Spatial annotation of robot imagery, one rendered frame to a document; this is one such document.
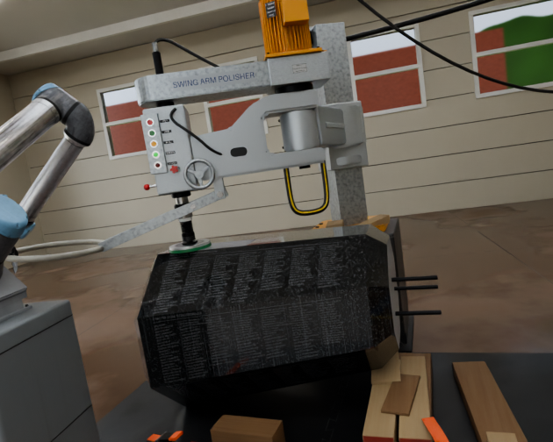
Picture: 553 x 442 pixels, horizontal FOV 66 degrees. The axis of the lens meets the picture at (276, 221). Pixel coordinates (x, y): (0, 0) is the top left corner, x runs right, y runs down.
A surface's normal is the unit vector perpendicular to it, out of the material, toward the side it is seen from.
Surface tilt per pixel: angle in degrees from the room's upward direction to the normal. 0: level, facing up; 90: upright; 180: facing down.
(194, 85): 90
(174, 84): 90
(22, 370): 90
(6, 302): 90
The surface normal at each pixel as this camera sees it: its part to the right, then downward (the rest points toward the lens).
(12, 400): 0.97, -0.11
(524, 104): -0.20, 0.15
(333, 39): 0.19, 0.10
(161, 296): -0.29, -0.59
